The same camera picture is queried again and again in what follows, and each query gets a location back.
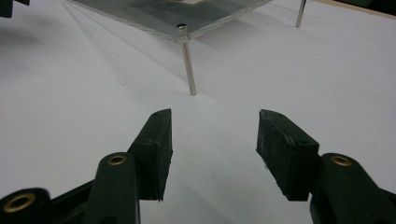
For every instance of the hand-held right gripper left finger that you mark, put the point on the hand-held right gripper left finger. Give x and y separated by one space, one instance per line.
154 155

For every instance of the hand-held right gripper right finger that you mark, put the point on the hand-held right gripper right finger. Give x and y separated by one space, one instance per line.
285 155

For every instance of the clear acrylic stand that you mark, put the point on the clear acrylic stand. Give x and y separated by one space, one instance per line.
162 14

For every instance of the white board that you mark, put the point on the white board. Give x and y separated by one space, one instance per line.
77 93

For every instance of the wooden table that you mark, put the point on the wooden table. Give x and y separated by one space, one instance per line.
358 9

